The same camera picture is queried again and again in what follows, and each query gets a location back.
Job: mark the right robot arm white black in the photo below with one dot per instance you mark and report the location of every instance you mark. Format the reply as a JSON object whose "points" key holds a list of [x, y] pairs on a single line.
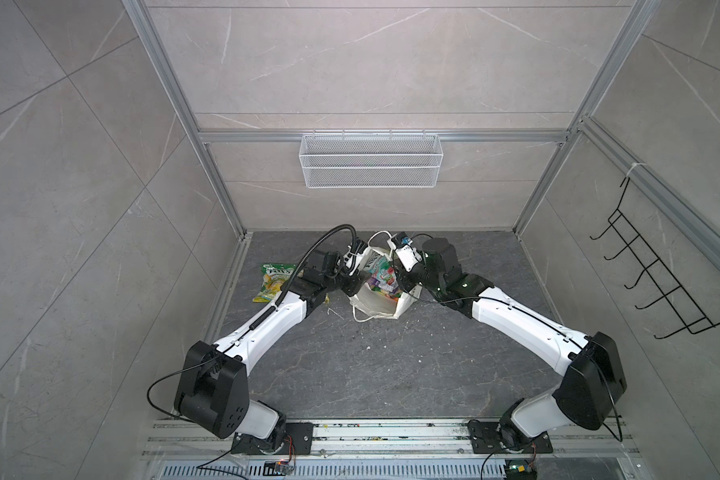
{"points": [[592, 375]]}

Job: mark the white floral paper bag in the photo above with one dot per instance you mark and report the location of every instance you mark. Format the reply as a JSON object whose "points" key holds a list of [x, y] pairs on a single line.
{"points": [[369, 305]]}

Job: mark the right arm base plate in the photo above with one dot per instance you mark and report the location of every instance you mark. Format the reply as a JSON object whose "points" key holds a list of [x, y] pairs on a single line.
{"points": [[493, 437]]}

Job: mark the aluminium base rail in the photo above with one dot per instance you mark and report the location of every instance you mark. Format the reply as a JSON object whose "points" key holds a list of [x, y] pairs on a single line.
{"points": [[414, 448]]}

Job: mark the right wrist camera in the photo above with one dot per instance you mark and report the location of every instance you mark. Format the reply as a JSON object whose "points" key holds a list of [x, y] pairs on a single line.
{"points": [[401, 245]]}

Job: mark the green Fox's candy bag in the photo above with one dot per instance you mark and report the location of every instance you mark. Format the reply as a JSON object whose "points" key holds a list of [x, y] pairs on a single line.
{"points": [[274, 275]]}

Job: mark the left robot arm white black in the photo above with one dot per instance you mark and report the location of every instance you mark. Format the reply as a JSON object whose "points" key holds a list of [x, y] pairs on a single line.
{"points": [[213, 390]]}

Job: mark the black wire hook rack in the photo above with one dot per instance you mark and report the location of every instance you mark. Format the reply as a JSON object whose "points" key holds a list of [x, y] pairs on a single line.
{"points": [[654, 271]]}

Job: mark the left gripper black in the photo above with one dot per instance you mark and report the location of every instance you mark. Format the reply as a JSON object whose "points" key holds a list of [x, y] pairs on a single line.
{"points": [[357, 280]]}

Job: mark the purple snack packet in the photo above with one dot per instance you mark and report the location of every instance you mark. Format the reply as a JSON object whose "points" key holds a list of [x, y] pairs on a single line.
{"points": [[384, 282]]}

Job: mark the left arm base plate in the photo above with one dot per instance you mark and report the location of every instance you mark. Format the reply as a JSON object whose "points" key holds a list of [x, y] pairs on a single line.
{"points": [[288, 437]]}

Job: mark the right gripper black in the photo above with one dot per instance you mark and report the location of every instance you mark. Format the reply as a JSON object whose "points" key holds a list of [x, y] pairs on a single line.
{"points": [[403, 276]]}

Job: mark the white wire mesh basket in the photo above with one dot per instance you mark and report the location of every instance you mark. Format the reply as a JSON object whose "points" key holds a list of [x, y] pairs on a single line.
{"points": [[347, 161]]}

